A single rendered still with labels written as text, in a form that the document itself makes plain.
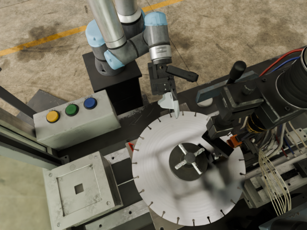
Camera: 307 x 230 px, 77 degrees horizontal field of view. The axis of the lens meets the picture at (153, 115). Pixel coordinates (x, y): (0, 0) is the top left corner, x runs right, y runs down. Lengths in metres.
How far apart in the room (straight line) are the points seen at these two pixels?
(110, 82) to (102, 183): 0.51
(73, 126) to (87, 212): 0.29
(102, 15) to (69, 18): 2.02
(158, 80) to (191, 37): 1.62
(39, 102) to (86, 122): 1.34
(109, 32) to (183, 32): 1.66
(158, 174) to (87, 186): 0.23
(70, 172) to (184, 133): 0.38
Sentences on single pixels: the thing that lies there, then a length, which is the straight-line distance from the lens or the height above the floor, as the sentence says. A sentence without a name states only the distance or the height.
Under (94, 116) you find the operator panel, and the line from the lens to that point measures 0.73.
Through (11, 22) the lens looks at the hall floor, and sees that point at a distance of 2.99.
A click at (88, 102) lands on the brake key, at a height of 0.91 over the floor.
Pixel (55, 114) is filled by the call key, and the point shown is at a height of 0.91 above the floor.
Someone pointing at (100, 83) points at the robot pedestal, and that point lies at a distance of 0.98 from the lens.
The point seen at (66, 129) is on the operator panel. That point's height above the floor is 0.90.
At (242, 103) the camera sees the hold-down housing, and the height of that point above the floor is 1.25.
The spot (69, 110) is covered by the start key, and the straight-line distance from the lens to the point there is 0.76.
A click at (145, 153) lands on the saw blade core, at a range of 0.59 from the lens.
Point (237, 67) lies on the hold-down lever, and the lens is 0.34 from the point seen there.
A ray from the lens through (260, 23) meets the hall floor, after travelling 2.59.
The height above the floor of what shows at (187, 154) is 1.00.
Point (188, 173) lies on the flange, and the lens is 0.57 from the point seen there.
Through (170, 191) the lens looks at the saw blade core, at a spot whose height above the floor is 0.95.
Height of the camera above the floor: 1.52
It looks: 65 degrees down
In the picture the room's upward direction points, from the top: 5 degrees counter-clockwise
